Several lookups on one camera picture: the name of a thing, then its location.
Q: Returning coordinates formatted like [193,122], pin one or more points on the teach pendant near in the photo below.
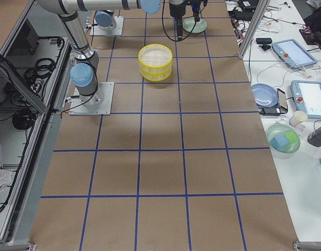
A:
[307,97]

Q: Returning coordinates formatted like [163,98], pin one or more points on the teach pendant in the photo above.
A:
[307,97]
[293,54]

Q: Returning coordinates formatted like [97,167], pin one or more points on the yellow-rimmed bamboo steamer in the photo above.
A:
[155,58]
[155,77]

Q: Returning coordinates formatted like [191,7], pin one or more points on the light green plate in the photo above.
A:
[190,26]

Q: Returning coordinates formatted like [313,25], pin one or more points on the blue plate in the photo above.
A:
[264,95]

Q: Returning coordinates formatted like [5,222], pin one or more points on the aluminium frame post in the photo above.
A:
[255,21]

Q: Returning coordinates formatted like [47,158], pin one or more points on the green bowl with blocks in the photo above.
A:
[283,141]

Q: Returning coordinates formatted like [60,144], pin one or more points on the white paper cup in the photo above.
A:
[298,118]

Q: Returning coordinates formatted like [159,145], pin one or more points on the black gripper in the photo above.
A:
[177,10]

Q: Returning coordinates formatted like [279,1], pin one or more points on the teach pendant far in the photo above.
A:
[293,54]

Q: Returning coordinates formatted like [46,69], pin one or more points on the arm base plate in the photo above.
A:
[107,26]
[100,104]

